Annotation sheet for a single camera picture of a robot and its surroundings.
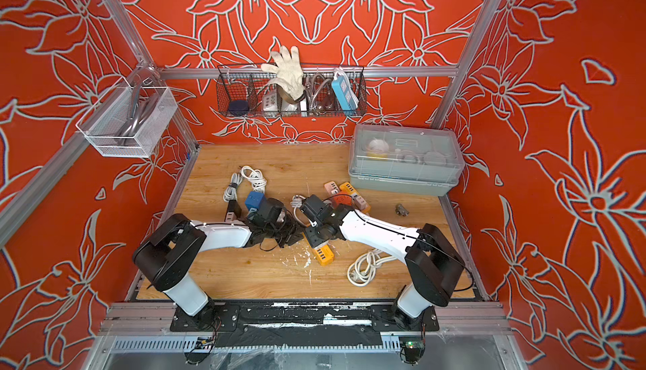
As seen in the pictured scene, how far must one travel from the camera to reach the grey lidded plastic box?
0.91 m

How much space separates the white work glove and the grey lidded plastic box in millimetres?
291

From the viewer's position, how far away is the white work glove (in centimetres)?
89

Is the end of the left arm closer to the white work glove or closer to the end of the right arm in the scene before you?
the end of the right arm

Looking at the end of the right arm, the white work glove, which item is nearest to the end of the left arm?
the end of the right arm
